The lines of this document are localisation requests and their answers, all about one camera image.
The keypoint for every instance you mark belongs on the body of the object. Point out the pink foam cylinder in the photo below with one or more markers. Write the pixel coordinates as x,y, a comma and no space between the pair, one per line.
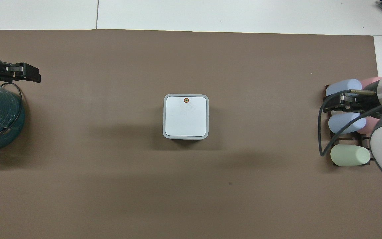
371,81
370,125

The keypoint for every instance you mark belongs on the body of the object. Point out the white square trash can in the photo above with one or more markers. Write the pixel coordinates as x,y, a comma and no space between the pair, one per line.
186,117

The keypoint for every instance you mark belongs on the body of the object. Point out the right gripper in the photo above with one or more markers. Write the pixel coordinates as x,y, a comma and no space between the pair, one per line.
368,103

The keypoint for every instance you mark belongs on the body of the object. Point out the blue foam cylinder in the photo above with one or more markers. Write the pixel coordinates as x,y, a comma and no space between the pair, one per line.
343,87
343,122

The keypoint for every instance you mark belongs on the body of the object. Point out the green foam cylinder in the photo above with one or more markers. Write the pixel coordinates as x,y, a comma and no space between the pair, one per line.
349,156

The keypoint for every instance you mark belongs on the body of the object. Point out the black rack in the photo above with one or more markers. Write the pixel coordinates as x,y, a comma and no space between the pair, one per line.
327,139

